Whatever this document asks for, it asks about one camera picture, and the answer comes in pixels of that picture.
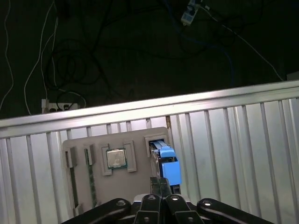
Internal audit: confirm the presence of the white floor cable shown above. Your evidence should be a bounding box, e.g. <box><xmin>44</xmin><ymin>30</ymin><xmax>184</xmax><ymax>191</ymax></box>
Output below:
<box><xmin>205</xmin><ymin>6</ymin><xmax>285</xmax><ymax>82</ymax></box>
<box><xmin>0</xmin><ymin>0</ymin><xmax>15</xmax><ymax>110</ymax></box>
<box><xmin>24</xmin><ymin>0</ymin><xmax>59</xmax><ymax>115</ymax></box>

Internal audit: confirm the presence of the white adapter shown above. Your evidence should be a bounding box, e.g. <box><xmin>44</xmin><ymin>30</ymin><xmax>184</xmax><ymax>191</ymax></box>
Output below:
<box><xmin>181</xmin><ymin>0</ymin><xmax>201</xmax><ymax>26</ymax></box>

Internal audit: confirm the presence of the green RAM stick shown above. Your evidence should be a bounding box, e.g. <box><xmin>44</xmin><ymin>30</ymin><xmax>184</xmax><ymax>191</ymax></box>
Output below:
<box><xmin>85</xmin><ymin>149</ymin><xmax>98</xmax><ymax>208</ymax></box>
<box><xmin>67</xmin><ymin>151</ymin><xmax>79</xmax><ymax>209</ymax></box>

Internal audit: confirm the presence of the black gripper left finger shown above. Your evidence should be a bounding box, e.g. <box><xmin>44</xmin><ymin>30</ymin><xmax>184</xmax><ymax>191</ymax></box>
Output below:
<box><xmin>60</xmin><ymin>176</ymin><xmax>163</xmax><ymax>224</ymax></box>

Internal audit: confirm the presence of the hard disk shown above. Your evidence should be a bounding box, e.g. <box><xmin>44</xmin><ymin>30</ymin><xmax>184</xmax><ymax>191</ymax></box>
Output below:
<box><xmin>149</xmin><ymin>139</ymin><xmax>183</xmax><ymax>194</ymax></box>

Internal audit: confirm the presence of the grey parts rack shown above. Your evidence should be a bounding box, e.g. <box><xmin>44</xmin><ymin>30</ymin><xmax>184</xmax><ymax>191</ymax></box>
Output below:
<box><xmin>62</xmin><ymin>126</ymin><xmax>178</xmax><ymax>217</ymax></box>

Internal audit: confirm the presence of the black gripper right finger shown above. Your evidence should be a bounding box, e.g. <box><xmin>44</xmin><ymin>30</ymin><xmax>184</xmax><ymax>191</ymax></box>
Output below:
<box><xmin>160</xmin><ymin>177</ymin><xmax>278</xmax><ymax>224</ymax></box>

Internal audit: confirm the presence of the white power strip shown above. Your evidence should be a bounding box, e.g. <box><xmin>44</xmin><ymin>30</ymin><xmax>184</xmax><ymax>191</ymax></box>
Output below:
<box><xmin>41</xmin><ymin>99</ymin><xmax>81</xmax><ymax>114</ymax></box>

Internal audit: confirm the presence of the silver CPU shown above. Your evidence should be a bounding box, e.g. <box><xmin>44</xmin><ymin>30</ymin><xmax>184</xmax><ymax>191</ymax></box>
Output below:
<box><xmin>106</xmin><ymin>149</ymin><xmax>128</xmax><ymax>168</ymax></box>

